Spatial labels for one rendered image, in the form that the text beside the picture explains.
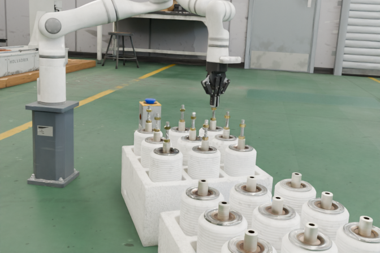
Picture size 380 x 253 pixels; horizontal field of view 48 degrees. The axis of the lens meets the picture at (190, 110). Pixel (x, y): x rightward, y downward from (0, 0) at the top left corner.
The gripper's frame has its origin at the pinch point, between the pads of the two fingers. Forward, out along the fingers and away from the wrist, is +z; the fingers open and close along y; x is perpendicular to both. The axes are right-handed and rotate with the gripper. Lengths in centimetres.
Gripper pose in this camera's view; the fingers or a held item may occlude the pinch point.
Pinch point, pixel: (214, 101)
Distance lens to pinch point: 149.5
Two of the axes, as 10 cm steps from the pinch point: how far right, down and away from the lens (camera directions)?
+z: -0.5, 9.8, 2.1
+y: -7.4, 1.0, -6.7
